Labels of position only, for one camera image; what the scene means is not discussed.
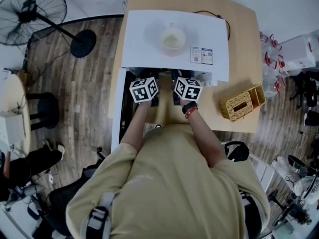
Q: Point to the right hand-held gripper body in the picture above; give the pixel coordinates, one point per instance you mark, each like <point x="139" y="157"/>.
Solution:
<point x="188" y="88"/>

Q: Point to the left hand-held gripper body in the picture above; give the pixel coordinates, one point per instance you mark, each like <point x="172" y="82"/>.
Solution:
<point x="143" y="89"/>

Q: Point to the beige rectangular tray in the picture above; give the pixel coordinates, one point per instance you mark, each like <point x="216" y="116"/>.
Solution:
<point x="165" y="86"/>

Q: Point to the white microwave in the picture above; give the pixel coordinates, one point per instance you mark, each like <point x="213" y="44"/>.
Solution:
<point x="174" y="34"/>

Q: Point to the person's right forearm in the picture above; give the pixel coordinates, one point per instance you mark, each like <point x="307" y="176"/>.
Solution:
<point x="204" y="138"/>

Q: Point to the person's left forearm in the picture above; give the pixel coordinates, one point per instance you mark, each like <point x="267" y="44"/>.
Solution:
<point x="135" y="126"/>

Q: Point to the black wristwatch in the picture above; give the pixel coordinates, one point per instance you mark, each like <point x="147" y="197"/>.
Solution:
<point x="190" y="107"/>

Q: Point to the red wristband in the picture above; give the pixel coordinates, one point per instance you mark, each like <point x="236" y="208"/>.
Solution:
<point x="191" y="113"/>

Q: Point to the person's right shoe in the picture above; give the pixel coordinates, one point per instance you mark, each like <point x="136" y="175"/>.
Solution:
<point x="158" y="126"/>

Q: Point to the person's shoe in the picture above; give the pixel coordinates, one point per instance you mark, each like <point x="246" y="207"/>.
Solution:
<point x="158" y="126"/>
<point x="311" y="118"/>

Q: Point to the wicker tissue box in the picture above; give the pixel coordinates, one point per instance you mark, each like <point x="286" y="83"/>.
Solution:
<point x="239" y="106"/>

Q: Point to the black bag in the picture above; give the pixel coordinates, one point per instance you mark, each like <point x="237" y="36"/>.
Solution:
<point x="238" y="152"/>

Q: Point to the cluster of clear water jugs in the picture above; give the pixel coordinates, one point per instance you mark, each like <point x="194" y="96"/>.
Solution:
<point x="272" y="63"/>

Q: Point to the person's beige shirt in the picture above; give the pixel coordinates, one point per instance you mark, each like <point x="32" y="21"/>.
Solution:
<point x="169" y="188"/>

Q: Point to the white shelf unit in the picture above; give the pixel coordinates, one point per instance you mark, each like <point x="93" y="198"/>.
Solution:
<point x="264" y="173"/>

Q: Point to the white cardboard box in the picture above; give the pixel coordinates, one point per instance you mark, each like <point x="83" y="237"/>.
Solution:
<point x="296" y="51"/>

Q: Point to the round wooden table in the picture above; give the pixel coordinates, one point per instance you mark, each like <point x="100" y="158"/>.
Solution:
<point x="15" y="101"/>

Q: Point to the black floor fan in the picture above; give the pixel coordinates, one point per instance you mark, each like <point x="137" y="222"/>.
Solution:
<point x="32" y="11"/>

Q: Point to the black mesh office chair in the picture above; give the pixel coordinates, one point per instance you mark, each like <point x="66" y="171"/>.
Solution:
<point x="64" y="208"/>

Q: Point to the black camera equipment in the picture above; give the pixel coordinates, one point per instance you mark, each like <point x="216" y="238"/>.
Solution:
<point x="296" y="214"/>

